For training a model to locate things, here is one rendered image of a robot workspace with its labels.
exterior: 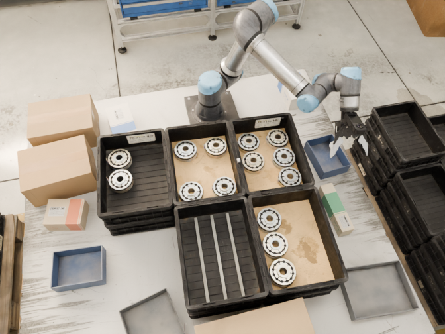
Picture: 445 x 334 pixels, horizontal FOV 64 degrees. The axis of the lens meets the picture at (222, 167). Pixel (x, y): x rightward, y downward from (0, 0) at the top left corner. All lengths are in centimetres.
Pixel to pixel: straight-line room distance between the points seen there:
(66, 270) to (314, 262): 103
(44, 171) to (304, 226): 115
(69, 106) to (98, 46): 171
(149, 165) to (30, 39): 244
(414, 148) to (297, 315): 141
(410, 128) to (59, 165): 201
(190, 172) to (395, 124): 141
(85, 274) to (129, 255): 19
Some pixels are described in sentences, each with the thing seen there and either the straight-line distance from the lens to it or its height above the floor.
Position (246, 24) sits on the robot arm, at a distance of 149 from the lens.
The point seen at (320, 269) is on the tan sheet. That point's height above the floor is 83.
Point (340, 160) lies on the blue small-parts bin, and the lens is 194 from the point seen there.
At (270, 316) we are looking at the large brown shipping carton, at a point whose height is 90.
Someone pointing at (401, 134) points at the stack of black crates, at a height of 49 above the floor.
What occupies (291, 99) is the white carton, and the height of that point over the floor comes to 79.
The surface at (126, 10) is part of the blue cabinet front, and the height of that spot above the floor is 39.
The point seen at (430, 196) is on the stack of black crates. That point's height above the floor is 38.
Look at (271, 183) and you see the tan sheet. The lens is 164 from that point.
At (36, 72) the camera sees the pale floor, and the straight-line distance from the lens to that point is 354.
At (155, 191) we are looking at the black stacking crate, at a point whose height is 83.
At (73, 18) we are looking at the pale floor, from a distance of 399.
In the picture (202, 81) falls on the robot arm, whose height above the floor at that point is 97.
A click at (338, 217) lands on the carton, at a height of 76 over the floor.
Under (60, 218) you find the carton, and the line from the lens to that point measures 173.
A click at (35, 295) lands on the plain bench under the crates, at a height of 70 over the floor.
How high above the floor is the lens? 224
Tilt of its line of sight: 59 degrees down
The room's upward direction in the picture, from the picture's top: 3 degrees clockwise
